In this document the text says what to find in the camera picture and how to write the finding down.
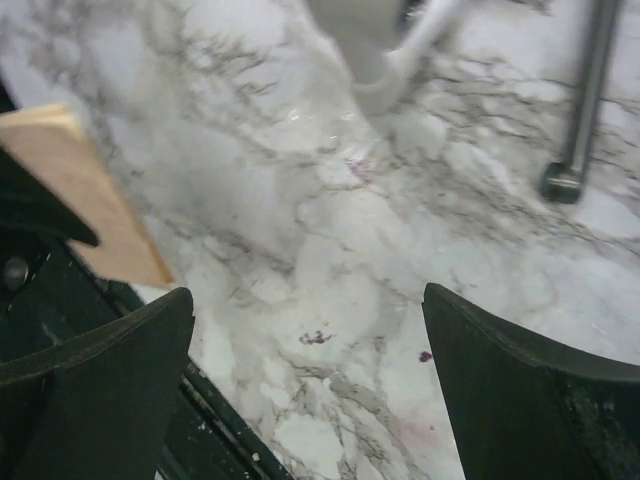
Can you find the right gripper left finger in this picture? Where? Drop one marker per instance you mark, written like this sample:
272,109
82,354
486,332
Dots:
97,406

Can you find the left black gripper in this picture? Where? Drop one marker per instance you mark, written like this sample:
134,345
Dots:
48,295

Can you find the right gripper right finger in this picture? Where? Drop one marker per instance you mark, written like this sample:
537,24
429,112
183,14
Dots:
523,406

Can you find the grey metal rod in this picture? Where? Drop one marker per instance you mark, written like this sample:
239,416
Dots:
564,181

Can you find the black metal base rail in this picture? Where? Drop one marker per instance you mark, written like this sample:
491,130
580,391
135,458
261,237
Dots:
204,436

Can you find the white pvc pipe frame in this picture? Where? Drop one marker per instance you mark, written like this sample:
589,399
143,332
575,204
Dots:
382,42

